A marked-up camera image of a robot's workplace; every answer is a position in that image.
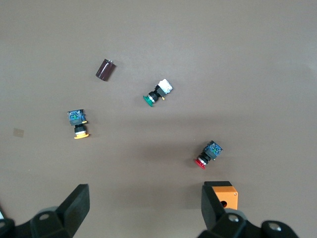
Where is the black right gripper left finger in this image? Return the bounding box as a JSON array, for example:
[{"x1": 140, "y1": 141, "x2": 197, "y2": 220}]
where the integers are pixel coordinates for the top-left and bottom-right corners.
[{"x1": 0, "y1": 183, "x2": 90, "y2": 238}]

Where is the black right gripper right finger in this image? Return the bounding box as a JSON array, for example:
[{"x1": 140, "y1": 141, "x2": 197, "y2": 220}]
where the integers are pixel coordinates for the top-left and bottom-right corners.
[{"x1": 198, "y1": 185, "x2": 300, "y2": 238}]

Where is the yellow push button switch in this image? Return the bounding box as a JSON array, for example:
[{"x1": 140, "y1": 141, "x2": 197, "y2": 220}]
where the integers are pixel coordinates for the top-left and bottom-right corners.
[{"x1": 67, "y1": 109, "x2": 90, "y2": 140}]

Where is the dark purple capacitor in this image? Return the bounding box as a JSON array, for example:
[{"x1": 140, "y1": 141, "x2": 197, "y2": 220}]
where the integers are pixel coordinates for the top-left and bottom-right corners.
[{"x1": 95, "y1": 58, "x2": 117, "y2": 82}]

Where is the green push button switch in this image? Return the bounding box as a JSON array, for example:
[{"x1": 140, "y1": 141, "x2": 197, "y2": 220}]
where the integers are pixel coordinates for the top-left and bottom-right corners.
[{"x1": 143, "y1": 78, "x2": 173, "y2": 108}]

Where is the red push button switch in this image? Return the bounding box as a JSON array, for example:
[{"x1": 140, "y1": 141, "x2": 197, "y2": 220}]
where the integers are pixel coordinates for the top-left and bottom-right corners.
[{"x1": 193, "y1": 140, "x2": 224, "y2": 171}]

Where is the orange button enclosure box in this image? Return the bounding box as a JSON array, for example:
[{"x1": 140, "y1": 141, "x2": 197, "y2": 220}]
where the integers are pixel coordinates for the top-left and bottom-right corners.
[{"x1": 204, "y1": 180, "x2": 239, "y2": 211}]

